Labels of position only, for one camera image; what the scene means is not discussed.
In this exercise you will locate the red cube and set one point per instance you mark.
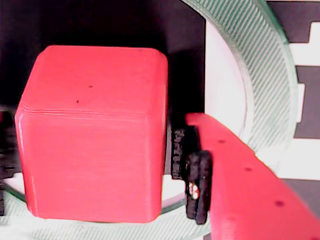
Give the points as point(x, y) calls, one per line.
point(92, 137)

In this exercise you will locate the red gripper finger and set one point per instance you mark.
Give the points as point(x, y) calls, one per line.
point(2, 202)
point(250, 195)

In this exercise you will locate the checkerboard marker mat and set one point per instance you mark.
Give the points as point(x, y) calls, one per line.
point(225, 75)

